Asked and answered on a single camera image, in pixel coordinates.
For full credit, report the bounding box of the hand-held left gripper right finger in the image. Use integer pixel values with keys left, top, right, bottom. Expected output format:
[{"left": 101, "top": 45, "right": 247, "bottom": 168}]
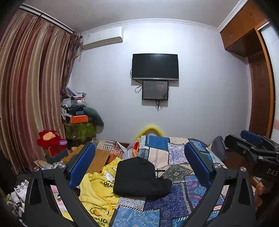
[{"left": 185, "top": 142, "right": 257, "bottom": 227}]

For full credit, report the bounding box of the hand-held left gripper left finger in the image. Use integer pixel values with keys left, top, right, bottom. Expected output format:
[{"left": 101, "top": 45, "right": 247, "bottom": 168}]
[{"left": 24, "top": 142, "right": 103, "bottom": 227}]

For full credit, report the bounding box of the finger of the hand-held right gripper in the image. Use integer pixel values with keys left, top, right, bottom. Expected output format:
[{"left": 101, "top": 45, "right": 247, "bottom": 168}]
[
  {"left": 241, "top": 129, "right": 273, "bottom": 147},
  {"left": 224, "top": 134, "right": 279, "bottom": 161}
]

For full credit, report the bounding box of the black zip hoodie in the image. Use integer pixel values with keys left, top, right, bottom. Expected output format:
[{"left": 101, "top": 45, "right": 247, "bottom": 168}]
[{"left": 113, "top": 157, "right": 172, "bottom": 198}]

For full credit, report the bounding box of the pile of clothes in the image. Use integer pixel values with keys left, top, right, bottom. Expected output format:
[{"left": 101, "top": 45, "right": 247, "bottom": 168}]
[{"left": 61, "top": 87, "right": 88, "bottom": 116}]

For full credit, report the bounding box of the wooden lap desk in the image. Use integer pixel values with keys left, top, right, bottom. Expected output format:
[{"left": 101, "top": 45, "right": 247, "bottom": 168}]
[{"left": 63, "top": 144, "right": 110, "bottom": 175}]

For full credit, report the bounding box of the grey backpack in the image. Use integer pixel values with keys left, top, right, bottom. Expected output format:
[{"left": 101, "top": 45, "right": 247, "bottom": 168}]
[{"left": 210, "top": 135, "right": 226, "bottom": 163}]

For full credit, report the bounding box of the dark grey box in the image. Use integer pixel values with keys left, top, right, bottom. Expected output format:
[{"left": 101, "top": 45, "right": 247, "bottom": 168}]
[{"left": 45, "top": 149, "right": 69, "bottom": 164}]

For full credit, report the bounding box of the orange grey striped cloth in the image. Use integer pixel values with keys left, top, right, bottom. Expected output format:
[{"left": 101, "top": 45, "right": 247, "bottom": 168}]
[{"left": 96, "top": 140, "right": 131, "bottom": 158}]

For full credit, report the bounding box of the green cloth covered stand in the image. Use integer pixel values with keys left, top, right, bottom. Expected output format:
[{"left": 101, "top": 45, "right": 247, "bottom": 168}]
[{"left": 64, "top": 122, "right": 97, "bottom": 140}]

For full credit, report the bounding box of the yellow printed garment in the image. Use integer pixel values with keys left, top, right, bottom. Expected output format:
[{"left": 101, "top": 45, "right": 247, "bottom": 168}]
[{"left": 78, "top": 157, "right": 125, "bottom": 227}]

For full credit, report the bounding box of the blue patchwork bed blanket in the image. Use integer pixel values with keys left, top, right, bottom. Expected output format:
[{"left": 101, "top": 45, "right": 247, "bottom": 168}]
[{"left": 109, "top": 135, "right": 231, "bottom": 227}]

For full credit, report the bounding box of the red plush toy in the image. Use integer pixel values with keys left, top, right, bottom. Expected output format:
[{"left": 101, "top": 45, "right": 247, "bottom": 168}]
[{"left": 37, "top": 130, "right": 68, "bottom": 156}]

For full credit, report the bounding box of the orange box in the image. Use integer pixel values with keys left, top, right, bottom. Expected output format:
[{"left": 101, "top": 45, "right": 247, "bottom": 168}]
[{"left": 70, "top": 115, "right": 89, "bottom": 124}]

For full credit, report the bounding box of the brown wooden room door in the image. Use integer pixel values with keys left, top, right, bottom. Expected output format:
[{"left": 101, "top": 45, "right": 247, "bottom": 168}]
[{"left": 248, "top": 51, "right": 275, "bottom": 137}]

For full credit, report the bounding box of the grey plush pillow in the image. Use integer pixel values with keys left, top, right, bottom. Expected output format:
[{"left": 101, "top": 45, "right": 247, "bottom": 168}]
[{"left": 83, "top": 107, "right": 104, "bottom": 127}]

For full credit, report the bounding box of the yellow foam tube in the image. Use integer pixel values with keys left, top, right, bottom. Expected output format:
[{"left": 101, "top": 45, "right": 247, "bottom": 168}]
[{"left": 137, "top": 125, "right": 164, "bottom": 140}]

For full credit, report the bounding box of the pile of papers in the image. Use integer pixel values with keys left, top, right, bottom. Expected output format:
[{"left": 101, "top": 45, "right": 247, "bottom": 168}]
[{"left": 6, "top": 178, "right": 30, "bottom": 219}]

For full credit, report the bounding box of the brown striped curtain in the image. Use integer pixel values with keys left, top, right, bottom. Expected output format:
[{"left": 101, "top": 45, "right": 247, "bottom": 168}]
[{"left": 0, "top": 13, "right": 83, "bottom": 175}]

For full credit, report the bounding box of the brown wooden overhead cabinet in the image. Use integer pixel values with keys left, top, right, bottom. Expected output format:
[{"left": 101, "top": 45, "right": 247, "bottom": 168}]
[{"left": 220, "top": 0, "right": 270, "bottom": 57}]

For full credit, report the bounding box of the white air conditioner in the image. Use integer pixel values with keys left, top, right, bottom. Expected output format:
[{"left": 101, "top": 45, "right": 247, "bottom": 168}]
[{"left": 81, "top": 27, "right": 123, "bottom": 51}]

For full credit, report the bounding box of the small black wall monitor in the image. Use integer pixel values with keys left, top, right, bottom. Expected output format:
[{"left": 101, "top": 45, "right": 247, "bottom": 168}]
[{"left": 142, "top": 80, "right": 169, "bottom": 101}]

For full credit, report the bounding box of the black wall television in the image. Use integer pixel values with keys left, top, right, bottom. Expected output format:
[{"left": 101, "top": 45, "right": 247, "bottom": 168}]
[{"left": 131, "top": 53, "right": 179, "bottom": 81}]

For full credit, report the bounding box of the white curtain rail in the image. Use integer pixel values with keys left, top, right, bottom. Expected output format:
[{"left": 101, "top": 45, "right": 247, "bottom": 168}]
[{"left": 18, "top": 5, "right": 74, "bottom": 34}]

